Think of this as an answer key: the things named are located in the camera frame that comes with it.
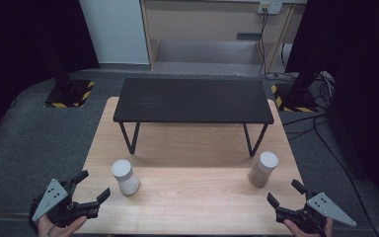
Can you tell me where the white cylindrical canister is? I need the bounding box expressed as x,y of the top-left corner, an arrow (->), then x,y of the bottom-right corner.
247,150 -> 280,189
111,159 -> 141,198

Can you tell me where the black desktop shelf rack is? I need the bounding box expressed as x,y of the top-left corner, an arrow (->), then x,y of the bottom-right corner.
113,77 -> 275,158

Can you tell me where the bundle of cables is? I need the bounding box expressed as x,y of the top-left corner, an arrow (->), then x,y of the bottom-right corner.
314,70 -> 339,112

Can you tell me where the person's left hand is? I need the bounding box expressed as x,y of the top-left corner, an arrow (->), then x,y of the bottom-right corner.
38,214 -> 89,237

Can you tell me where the black curtain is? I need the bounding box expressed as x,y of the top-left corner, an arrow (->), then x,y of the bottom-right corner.
283,0 -> 379,206
0,0 -> 101,151

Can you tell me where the white wall socket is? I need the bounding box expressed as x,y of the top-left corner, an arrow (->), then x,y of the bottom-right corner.
257,1 -> 283,16

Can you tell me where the black stand with striped base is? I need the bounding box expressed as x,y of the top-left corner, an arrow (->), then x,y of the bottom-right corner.
270,65 -> 325,114
43,48 -> 96,110

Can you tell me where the black cable from socket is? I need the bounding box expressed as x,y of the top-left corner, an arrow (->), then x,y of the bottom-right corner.
257,12 -> 270,77

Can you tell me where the black floor cable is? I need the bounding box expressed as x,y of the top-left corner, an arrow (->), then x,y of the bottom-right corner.
281,113 -> 379,237

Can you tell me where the person's right hand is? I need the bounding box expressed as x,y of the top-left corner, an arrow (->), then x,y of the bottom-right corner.
282,218 -> 335,237

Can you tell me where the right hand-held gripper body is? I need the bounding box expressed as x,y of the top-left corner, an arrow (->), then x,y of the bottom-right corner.
275,192 -> 358,235

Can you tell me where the light wooden desk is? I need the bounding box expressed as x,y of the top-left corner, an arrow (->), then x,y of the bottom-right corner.
140,0 -> 309,77

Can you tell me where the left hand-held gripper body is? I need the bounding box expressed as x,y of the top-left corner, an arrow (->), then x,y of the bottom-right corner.
29,178 -> 99,228

